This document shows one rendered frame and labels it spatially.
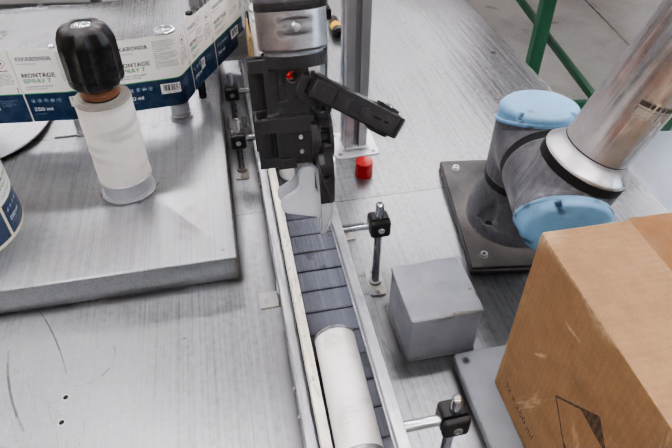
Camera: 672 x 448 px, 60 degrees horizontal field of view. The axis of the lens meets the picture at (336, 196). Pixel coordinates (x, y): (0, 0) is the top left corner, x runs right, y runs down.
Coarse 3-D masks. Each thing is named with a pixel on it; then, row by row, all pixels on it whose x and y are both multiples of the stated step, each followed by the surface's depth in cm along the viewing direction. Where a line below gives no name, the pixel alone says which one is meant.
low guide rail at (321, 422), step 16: (272, 176) 98; (272, 192) 95; (288, 240) 86; (288, 256) 84; (288, 272) 81; (304, 320) 75; (304, 336) 73; (304, 352) 71; (320, 400) 66; (320, 416) 65; (320, 432) 63
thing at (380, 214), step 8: (376, 208) 81; (368, 216) 82; (376, 216) 81; (384, 216) 82; (352, 224) 82; (360, 224) 82; (368, 224) 82; (376, 224) 81; (384, 224) 81; (344, 232) 82; (376, 232) 82; (384, 232) 82; (376, 240) 84; (376, 248) 85; (376, 256) 86; (376, 264) 87; (376, 272) 89; (376, 280) 90
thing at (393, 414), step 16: (336, 208) 84; (336, 224) 82; (336, 240) 80; (352, 272) 75; (352, 288) 73; (368, 320) 69; (368, 336) 67; (368, 352) 67; (384, 368) 64; (384, 384) 63; (384, 400) 61; (400, 416) 60; (400, 432) 58
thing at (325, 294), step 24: (288, 216) 95; (312, 216) 95; (312, 240) 91; (312, 264) 87; (336, 264) 87; (312, 288) 84; (336, 288) 84; (312, 312) 80; (336, 312) 80; (312, 336) 77; (360, 336) 77; (312, 408) 69; (384, 432) 67
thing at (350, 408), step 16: (320, 336) 72; (336, 336) 71; (352, 336) 72; (320, 352) 71; (336, 352) 69; (352, 352) 70; (320, 368) 70; (336, 368) 68; (352, 368) 68; (336, 384) 66; (352, 384) 66; (336, 400) 65; (352, 400) 64; (368, 400) 66; (336, 416) 64; (352, 416) 63; (368, 416) 64; (336, 432) 63; (352, 432) 62; (368, 432) 62
